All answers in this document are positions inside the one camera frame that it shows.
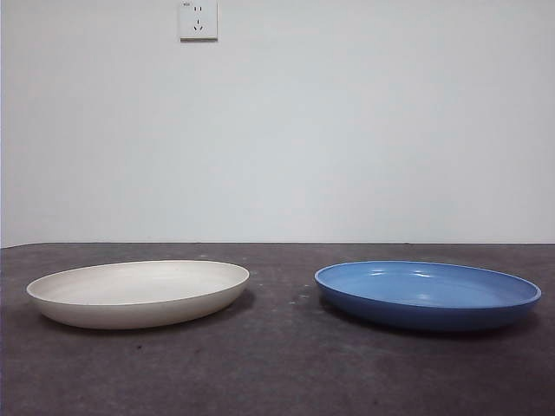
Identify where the white wall socket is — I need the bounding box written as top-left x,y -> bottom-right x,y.
180,0 -> 219,43

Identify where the blue round plate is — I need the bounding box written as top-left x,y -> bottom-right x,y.
314,259 -> 543,334

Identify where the white round plate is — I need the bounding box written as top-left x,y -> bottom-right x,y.
25,259 -> 251,331

